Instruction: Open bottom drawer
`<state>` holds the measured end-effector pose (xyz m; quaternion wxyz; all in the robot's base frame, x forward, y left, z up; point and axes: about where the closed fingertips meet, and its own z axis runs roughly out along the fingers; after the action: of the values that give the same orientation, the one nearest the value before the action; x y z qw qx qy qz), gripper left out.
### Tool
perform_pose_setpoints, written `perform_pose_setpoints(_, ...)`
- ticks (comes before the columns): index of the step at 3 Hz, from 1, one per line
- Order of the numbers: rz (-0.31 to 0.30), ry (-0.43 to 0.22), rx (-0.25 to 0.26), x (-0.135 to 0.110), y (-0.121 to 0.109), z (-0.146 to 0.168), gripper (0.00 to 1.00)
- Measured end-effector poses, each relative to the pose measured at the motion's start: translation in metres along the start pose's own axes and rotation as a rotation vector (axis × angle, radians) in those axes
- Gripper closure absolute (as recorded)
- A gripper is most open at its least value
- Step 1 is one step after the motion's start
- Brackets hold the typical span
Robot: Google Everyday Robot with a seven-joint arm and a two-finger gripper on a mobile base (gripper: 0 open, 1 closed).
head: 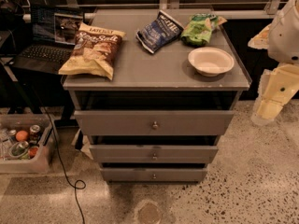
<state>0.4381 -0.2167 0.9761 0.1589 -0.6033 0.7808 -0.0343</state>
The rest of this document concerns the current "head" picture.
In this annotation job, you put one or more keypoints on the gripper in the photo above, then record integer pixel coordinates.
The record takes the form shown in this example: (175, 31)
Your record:
(284, 36)

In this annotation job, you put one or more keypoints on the grey bottom drawer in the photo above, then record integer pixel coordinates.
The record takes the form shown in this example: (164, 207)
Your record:
(153, 175)

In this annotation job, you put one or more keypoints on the grey drawer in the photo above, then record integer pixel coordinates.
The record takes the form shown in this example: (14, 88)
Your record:
(153, 154)
(153, 175)
(154, 123)

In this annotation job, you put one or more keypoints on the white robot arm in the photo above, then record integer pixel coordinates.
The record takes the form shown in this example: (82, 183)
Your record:
(281, 40)

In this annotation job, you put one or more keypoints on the grey drawer cabinet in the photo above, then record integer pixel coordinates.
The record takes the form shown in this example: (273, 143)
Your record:
(146, 82)

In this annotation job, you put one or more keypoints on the grey middle drawer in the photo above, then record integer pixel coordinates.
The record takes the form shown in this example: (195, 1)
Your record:
(153, 154)

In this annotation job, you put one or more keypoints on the grey top drawer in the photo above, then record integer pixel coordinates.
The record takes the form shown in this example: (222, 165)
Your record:
(154, 123)

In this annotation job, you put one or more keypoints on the white paper bowl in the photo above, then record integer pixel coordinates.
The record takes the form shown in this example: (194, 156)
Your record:
(211, 62)

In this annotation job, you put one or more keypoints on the green chips bag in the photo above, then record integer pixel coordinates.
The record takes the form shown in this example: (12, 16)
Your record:
(198, 31)

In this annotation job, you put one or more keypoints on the blue chips bag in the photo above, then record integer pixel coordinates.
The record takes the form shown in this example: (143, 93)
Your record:
(163, 30)

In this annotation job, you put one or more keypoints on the sea salt chips bag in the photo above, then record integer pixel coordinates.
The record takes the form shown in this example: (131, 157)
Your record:
(94, 52)

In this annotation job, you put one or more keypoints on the black laptop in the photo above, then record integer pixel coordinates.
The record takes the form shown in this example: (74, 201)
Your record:
(53, 38)

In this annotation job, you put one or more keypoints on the soda can in bin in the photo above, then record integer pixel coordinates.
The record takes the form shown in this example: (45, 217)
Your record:
(34, 132)

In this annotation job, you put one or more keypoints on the red can in bin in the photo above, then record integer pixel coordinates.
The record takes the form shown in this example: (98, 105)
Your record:
(32, 151)

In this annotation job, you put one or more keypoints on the clear plastic storage bin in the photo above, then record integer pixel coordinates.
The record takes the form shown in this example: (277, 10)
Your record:
(40, 163)

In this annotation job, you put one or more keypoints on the orange fruit in bin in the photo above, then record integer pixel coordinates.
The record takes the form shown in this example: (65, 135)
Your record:
(22, 135)

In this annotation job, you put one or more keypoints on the green can in bin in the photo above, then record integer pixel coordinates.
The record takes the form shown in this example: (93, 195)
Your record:
(18, 149)

